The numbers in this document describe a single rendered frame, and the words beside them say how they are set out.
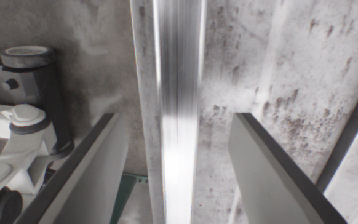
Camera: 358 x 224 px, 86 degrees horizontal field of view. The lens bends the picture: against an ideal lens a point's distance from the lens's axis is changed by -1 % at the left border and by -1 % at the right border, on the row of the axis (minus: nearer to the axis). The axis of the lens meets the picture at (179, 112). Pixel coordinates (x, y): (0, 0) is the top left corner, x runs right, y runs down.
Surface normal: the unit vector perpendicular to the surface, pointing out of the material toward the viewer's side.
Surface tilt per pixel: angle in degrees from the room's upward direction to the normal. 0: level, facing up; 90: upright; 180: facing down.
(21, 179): 6
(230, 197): 0
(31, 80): 45
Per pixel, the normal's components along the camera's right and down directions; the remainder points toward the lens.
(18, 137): 0.10, -0.86
